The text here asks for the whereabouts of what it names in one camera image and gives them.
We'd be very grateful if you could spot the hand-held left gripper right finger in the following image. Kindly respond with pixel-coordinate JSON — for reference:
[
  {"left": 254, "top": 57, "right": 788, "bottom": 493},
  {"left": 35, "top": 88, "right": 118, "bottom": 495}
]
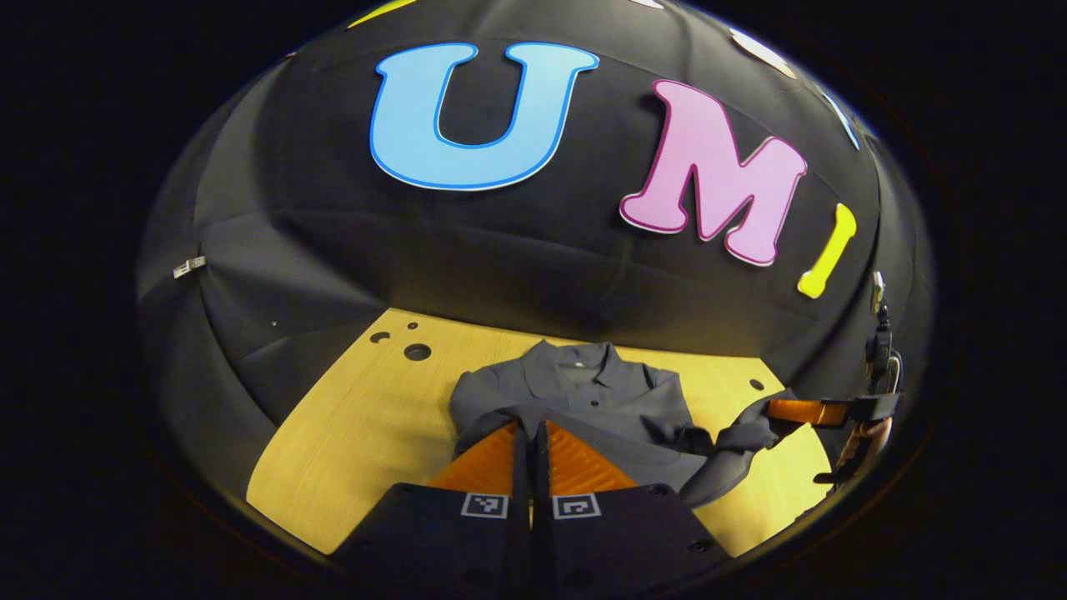
[{"left": 533, "top": 419, "right": 734, "bottom": 600}]

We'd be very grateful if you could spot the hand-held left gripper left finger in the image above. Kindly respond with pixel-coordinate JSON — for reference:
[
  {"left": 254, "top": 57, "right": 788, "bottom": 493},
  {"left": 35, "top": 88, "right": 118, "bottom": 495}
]
[{"left": 332, "top": 421, "right": 534, "bottom": 600}]

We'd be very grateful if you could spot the grey collared shirt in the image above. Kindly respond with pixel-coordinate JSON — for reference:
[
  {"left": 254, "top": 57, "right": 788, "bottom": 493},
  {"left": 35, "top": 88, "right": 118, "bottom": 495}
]
[{"left": 448, "top": 339, "right": 801, "bottom": 509}]

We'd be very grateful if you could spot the black backdrop cloth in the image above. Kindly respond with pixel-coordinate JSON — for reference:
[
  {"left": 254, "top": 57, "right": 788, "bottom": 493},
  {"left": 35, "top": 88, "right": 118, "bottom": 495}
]
[{"left": 136, "top": 0, "right": 934, "bottom": 501}]

